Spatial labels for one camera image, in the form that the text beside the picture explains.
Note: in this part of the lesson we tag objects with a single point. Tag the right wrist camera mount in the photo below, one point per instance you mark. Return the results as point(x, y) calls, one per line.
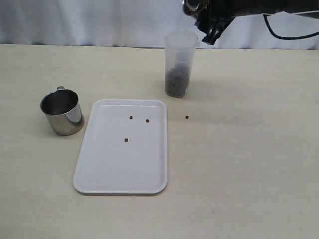
point(213, 25)

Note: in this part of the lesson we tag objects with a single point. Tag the white curtain backdrop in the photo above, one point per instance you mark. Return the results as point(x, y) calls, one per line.
point(138, 23)

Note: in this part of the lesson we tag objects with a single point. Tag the clear plastic tall container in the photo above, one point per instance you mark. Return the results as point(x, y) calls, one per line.
point(180, 47)

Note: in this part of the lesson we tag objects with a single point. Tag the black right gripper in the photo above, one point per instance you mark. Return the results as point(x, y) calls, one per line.
point(234, 8)

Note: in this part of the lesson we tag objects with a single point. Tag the white plastic tray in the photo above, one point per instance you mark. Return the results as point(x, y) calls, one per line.
point(108, 165)

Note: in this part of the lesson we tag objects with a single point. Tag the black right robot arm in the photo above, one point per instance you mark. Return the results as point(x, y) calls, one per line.
point(307, 8)

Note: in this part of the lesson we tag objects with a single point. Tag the steel mug with kibble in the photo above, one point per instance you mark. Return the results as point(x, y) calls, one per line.
point(193, 7)

